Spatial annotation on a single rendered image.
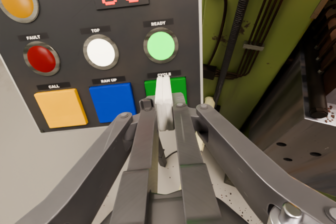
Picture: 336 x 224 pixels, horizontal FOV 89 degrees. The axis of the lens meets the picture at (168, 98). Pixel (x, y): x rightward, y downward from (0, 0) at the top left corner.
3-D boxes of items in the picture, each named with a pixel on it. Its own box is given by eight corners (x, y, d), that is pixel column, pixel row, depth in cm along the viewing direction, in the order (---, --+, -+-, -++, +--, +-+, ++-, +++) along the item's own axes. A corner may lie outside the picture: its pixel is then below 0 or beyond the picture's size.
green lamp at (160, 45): (171, 65, 29) (170, 43, 25) (146, 59, 30) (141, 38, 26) (177, 52, 30) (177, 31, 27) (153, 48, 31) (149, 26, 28)
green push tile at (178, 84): (188, 114, 33) (185, 78, 30) (149, 118, 33) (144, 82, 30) (186, 110, 35) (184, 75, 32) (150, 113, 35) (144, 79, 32)
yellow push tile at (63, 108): (86, 124, 34) (74, 90, 31) (49, 128, 34) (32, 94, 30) (90, 119, 36) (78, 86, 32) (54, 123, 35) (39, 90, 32)
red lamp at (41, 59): (54, 77, 29) (36, 58, 25) (34, 72, 30) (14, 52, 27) (66, 65, 30) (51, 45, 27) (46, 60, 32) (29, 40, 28)
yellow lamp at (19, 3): (32, 23, 25) (7, -9, 22) (10, 19, 26) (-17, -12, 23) (47, 12, 27) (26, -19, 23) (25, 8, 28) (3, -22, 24)
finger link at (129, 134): (157, 137, 13) (120, 141, 14) (158, 107, 18) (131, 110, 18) (155, 121, 13) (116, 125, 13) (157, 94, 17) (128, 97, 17)
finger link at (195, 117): (174, 119, 13) (213, 115, 13) (170, 92, 17) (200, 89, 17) (175, 135, 13) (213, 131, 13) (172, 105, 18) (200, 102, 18)
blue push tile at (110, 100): (137, 119, 34) (129, 84, 30) (99, 123, 34) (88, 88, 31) (138, 114, 35) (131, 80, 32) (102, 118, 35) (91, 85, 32)
